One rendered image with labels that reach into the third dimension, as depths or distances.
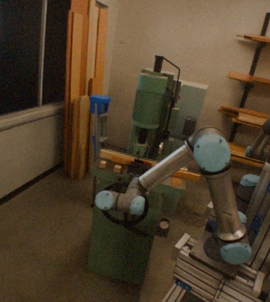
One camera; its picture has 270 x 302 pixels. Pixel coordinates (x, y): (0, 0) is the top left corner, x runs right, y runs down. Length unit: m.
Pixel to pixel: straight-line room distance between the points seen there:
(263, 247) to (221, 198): 0.52
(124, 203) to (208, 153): 0.38
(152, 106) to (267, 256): 0.99
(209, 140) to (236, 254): 0.47
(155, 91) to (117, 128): 2.87
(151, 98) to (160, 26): 2.59
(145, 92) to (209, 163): 0.75
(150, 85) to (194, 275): 1.02
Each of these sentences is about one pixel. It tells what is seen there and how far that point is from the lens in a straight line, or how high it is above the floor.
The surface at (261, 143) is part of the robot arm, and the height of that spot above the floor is 1.24.
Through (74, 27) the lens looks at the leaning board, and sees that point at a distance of 2.94.
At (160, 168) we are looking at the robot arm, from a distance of 1.05.
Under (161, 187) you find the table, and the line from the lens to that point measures 1.56.
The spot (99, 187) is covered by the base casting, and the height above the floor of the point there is 0.77.
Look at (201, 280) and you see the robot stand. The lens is 1.38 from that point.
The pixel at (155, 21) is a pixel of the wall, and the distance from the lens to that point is 4.02.
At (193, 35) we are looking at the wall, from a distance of 3.89.
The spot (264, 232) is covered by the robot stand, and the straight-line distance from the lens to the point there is 1.36.
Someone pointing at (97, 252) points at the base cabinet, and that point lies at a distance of 1.99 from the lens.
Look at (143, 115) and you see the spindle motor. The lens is 1.50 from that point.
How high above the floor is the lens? 1.63
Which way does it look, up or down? 22 degrees down
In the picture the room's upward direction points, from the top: 10 degrees clockwise
